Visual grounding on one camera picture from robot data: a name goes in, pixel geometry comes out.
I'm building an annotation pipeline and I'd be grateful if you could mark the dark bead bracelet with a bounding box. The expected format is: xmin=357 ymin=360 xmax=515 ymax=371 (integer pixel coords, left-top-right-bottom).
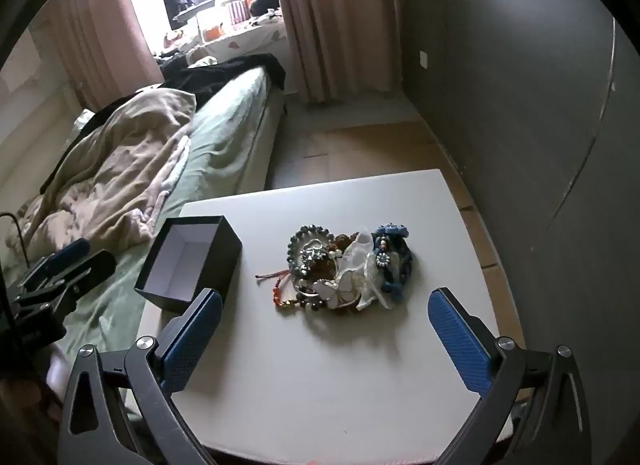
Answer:
xmin=279 ymin=290 xmax=322 ymax=312

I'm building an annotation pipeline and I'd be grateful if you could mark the black cable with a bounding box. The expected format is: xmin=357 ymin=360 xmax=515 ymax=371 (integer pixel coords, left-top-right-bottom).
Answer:
xmin=0 ymin=214 xmax=28 ymax=261

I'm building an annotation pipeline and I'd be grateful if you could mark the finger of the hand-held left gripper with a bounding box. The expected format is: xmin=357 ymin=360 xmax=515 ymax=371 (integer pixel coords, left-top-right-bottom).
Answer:
xmin=22 ymin=239 xmax=91 ymax=282
xmin=20 ymin=251 xmax=117 ymax=307

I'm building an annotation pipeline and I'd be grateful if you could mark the patterned white cloth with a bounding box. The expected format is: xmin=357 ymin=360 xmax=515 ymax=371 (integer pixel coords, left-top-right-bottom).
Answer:
xmin=155 ymin=20 xmax=289 ymax=66

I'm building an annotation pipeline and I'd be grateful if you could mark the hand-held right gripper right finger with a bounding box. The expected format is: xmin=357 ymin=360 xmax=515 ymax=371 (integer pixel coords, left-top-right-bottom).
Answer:
xmin=427 ymin=287 xmax=593 ymax=465

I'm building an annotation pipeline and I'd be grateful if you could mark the bed with green sheet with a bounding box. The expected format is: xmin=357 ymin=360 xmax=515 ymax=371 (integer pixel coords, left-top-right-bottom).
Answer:
xmin=0 ymin=52 xmax=289 ymax=396

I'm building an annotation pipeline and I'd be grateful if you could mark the white butterfly hair clip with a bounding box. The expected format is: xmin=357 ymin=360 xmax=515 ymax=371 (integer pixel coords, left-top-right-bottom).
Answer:
xmin=312 ymin=275 xmax=362 ymax=312

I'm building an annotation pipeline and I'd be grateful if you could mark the pink curtain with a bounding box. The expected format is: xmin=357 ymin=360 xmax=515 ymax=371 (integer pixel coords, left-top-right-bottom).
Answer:
xmin=47 ymin=0 xmax=167 ymax=112
xmin=271 ymin=0 xmax=407 ymax=106

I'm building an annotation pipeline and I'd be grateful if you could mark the brown bead bracelet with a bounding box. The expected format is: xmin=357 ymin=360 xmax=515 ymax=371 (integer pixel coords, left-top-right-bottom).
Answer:
xmin=307 ymin=231 xmax=362 ymax=278

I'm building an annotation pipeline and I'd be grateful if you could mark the beige blanket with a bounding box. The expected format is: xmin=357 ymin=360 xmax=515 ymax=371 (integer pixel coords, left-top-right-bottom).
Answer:
xmin=20 ymin=87 xmax=199 ymax=252

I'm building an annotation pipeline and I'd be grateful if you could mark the dark clothing heap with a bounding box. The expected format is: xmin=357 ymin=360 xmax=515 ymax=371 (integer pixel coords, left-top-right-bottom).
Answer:
xmin=159 ymin=52 xmax=287 ymax=96

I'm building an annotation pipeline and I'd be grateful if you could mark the blue scrunchie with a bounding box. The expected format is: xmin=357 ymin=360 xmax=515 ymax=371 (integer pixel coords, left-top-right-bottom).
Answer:
xmin=372 ymin=222 xmax=419 ymax=304

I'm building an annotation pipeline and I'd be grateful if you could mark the red cord bracelet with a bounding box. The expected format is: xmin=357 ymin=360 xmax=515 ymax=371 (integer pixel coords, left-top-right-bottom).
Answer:
xmin=256 ymin=267 xmax=301 ymax=308

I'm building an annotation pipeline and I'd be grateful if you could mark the white ribbon hair bow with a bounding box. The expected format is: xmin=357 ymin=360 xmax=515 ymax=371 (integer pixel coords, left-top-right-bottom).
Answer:
xmin=344 ymin=230 xmax=397 ymax=310

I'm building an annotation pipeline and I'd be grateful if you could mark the white jewellery box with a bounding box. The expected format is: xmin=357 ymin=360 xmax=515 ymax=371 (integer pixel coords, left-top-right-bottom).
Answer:
xmin=134 ymin=216 xmax=243 ymax=313

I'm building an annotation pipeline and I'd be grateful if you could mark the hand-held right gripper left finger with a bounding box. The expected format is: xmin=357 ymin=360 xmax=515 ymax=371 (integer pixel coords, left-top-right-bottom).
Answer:
xmin=57 ymin=287 xmax=223 ymax=465

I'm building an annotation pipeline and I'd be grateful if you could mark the grey bead bracelet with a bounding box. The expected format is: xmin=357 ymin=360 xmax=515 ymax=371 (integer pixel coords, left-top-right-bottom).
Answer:
xmin=287 ymin=225 xmax=335 ymax=268

